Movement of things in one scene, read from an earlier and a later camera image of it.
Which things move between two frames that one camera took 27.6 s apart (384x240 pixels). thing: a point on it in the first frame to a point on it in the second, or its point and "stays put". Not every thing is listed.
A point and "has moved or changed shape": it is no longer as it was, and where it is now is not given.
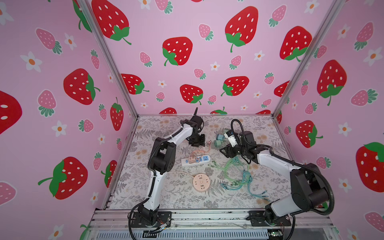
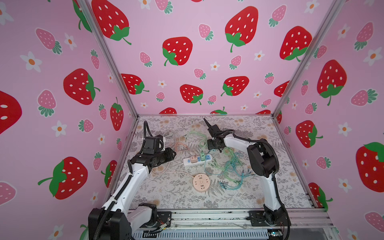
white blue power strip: [201, 159] stays put
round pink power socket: [201, 182] stays put
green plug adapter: [218, 143] has moved or changed shape
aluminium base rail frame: [114, 224] stays put
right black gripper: [228, 149] to [209, 144]
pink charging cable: [203, 151] to [182, 150]
